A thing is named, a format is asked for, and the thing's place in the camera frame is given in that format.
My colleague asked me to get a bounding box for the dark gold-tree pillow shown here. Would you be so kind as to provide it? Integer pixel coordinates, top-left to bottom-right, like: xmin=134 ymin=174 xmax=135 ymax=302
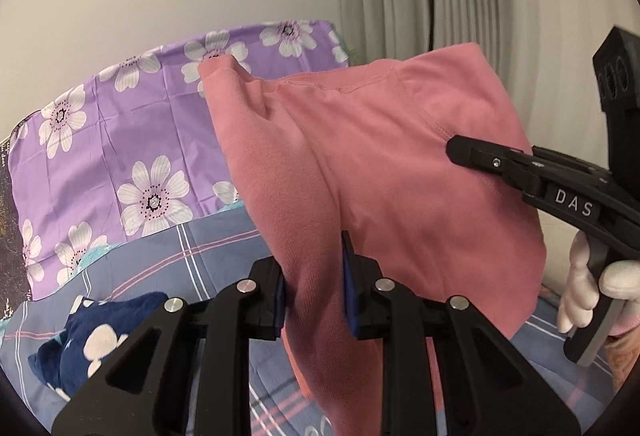
xmin=0 ymin=141 xmax=32 ymax=320

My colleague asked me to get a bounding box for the blue striped bed sheet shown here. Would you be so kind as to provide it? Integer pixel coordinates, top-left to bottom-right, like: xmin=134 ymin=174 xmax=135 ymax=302
xmin=1 ymin=210 xmax=614 ymax=435

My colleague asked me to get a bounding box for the purple floral pillow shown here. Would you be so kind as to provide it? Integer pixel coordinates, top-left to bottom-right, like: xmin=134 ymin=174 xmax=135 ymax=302
xmin=8 ymin=19 xmax=348 ymax=300

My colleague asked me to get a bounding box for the white gloved right hand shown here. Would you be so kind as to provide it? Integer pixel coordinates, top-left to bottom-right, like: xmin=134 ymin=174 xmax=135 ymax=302
xmin=556 ymin=231 xmax=640 ymax=336

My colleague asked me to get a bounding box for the navy star fleece garment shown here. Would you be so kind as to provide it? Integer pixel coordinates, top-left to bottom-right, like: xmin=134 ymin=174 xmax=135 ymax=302
xmin=28 ymin=292 xmax=168 ymax=400

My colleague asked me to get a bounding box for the pink long-sleeve shirt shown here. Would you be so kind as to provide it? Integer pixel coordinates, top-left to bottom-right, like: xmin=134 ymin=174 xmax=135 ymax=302
xmin=198 ymin=43 xmax=546 ymax=435

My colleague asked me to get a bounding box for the beige curtain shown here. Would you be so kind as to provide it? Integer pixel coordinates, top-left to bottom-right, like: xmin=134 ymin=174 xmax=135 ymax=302
xmin=340 ymin=0 xmax=639 ymax=164

